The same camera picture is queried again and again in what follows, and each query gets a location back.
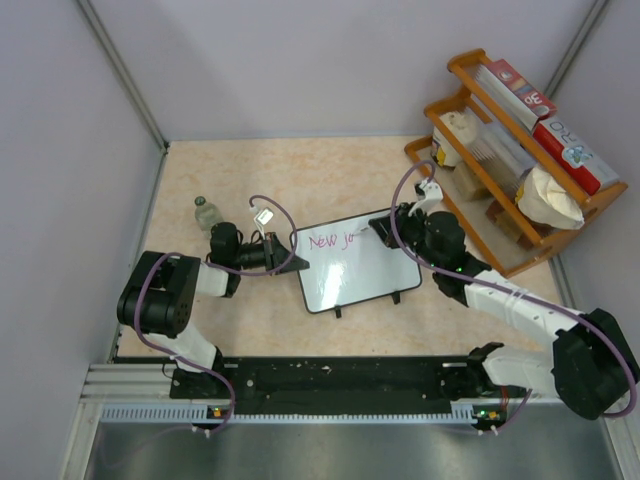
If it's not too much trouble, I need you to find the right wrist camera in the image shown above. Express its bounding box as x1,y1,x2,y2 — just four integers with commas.
409,178,443,216

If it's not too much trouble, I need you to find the white yellow jar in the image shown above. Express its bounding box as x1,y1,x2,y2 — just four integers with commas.
432,110,478,168

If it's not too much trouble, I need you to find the cream cloth bundle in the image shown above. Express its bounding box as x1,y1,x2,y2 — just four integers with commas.
515,166,585,230

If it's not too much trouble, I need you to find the black framed whiteboard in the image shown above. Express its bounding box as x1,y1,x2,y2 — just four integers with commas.
296,209,422,317

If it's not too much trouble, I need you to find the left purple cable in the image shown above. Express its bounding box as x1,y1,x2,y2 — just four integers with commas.
134,194,299,436

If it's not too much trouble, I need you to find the grey slotted cable duct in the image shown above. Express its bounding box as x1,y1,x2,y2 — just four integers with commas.
100,403,501,426

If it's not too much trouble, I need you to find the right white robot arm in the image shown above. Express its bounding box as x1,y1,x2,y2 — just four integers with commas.
368,203,639,420

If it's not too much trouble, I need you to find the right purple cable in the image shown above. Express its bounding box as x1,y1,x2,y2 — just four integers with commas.
389,159,640,435

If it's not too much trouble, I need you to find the red white box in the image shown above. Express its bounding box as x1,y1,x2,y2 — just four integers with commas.
533,116,620,195

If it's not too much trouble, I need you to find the orange wooden shelf rack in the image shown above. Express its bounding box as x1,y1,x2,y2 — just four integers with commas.
405,49,628,276

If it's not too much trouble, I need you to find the clear plastic container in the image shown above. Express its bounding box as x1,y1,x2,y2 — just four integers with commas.
470,122,536,197

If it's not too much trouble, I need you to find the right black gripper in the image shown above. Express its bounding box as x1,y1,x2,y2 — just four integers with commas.
372,202,443,270

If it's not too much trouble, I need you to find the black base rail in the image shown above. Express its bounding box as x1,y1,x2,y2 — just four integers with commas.
170,356,525,416

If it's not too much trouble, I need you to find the aluminium frame rail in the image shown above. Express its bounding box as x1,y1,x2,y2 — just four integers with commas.
80,364,175,402

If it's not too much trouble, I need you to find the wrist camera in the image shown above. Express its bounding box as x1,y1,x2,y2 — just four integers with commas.
409,178,443,216
251,206,274,240

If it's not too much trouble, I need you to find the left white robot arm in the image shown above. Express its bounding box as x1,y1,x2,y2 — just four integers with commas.
117,222,310,397

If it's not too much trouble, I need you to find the red box top shelf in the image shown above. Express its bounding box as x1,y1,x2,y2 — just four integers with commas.
475,59,557,132

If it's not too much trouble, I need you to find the purple cable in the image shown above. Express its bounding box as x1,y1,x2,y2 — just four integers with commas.
134,194,299,436
389,159,640,435

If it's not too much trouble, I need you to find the magenta capped marker pen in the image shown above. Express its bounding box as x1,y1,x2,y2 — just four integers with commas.
352,227,372,237

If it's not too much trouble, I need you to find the clear plastic bottle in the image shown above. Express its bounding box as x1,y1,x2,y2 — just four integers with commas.
194,196,224,235

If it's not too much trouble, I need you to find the beige block on shelf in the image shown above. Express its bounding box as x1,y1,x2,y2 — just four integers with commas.
452,162,490,201

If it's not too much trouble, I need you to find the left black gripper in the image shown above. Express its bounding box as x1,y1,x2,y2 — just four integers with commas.
231,231,308,274

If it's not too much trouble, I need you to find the brown block lower shelf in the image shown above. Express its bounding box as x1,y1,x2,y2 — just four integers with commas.
485,200,533,250

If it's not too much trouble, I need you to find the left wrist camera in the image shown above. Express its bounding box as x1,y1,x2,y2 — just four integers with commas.
251,206,274,240

